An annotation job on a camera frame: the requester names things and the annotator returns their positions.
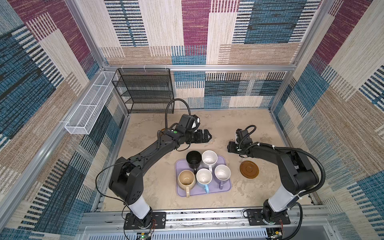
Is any aluminium front rail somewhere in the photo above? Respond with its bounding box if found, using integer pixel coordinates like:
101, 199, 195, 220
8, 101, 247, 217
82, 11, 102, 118
75, 206, 341, 240

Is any lilac plastic tray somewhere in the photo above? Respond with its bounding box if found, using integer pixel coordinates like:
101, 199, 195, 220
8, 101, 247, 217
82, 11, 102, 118
175, 155, 232, 197

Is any white mug blue handle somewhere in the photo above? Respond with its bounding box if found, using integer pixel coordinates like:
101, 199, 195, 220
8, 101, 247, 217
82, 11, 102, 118
196, 168, 213, 194

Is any black wire mesh shelf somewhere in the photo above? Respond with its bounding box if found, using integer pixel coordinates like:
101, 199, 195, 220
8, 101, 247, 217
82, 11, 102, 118
112, 68, 175, 114

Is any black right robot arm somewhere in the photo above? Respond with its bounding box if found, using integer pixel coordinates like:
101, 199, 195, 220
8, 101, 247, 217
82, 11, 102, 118
227, 125, 326, 225

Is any white speckled mug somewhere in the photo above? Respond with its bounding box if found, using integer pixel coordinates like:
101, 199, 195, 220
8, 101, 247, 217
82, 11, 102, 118
202, 150, 218, 173

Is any beige mug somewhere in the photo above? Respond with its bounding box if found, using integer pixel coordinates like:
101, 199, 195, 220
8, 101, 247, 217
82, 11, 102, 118
178, 170, 196, 198

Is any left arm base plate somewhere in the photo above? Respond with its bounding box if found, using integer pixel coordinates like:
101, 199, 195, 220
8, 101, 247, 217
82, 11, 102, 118
124, 211, 167, 230

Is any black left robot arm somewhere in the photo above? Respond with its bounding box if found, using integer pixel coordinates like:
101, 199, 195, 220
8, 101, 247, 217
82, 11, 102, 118
109, 99, 212, 225

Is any white mug lilac handle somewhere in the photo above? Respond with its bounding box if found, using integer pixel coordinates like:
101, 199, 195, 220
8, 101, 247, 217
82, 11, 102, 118
214, 165, 232, 190

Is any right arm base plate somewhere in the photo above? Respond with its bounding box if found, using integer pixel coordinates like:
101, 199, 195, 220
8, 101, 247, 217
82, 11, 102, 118
243, 208, 291, 226

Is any black mug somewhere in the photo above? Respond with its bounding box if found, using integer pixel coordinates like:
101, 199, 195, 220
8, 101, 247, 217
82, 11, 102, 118
186, 151, 202, 175

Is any white wire mesh basket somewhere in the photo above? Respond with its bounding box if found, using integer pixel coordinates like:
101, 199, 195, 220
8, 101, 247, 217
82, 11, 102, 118
65, 72, 115, 135

